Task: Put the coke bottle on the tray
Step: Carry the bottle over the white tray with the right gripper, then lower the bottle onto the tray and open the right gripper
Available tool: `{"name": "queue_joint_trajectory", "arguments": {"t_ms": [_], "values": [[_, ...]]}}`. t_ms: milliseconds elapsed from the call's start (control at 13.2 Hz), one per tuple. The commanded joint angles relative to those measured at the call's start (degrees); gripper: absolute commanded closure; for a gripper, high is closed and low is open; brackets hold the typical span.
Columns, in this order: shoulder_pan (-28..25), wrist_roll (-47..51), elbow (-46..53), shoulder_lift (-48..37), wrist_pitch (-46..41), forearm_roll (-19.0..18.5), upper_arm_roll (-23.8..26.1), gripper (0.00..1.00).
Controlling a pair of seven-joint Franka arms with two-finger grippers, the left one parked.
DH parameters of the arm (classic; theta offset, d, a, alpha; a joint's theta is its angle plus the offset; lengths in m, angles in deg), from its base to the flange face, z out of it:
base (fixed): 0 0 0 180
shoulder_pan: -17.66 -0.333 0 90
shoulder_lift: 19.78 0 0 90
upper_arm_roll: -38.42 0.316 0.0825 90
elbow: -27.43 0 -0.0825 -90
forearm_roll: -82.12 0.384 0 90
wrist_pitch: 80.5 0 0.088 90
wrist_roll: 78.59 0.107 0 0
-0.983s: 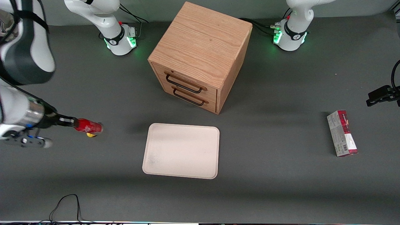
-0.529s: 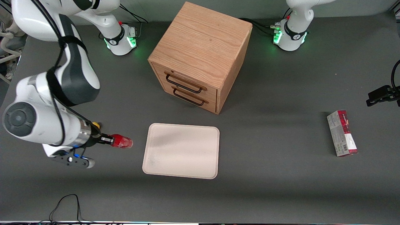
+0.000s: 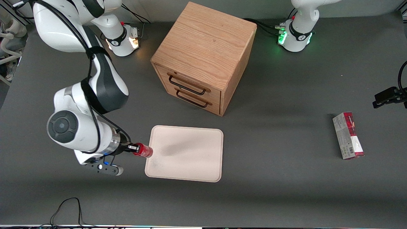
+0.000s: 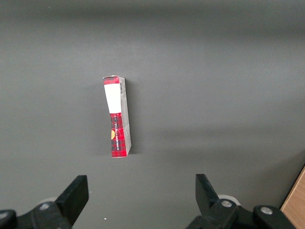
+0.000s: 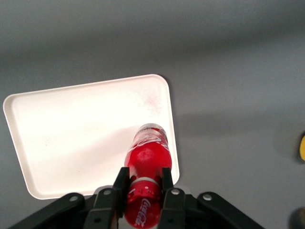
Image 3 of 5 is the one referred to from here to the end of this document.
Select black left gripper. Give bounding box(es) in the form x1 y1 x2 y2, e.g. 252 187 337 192
372 87 407 109

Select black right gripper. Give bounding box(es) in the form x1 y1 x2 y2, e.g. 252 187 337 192
118 142 142 155

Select red coke bottle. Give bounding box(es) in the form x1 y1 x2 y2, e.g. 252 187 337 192
134 144 154 159

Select cream rectangular tray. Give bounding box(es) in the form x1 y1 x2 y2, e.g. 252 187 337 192
144 125 224 183

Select grey and red carton box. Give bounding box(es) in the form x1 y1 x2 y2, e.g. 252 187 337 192
332 112 365 160

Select wooden drawer front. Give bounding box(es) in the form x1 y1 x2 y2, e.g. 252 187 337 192
155 65 222 103
165 85 221 116

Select wooden two-drawer cabinet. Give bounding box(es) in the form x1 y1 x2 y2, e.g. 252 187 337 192
150 1 258 117

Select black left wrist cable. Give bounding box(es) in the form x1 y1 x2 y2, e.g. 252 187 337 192
398 60 407 93

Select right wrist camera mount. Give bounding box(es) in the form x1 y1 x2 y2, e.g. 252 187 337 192
84 154 124 176

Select black wire drawer handle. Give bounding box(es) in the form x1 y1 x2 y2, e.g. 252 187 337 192
175 88 213 108
167 73 211 96

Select black loose cable loop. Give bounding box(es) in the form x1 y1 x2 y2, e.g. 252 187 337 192
49 197 96 227

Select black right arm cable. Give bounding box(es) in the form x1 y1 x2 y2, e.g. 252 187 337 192
13 0 131 153

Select black right arm base cables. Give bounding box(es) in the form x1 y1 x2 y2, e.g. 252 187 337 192
120 3 152 41

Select black arm base cables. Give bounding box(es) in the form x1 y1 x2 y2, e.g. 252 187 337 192
120 3 152 41
243 17 286 36

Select black left arm base cables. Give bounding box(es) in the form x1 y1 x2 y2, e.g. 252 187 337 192
243 17 286 36

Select white pipe frame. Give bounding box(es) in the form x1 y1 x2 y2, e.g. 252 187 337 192
0 5 29 86

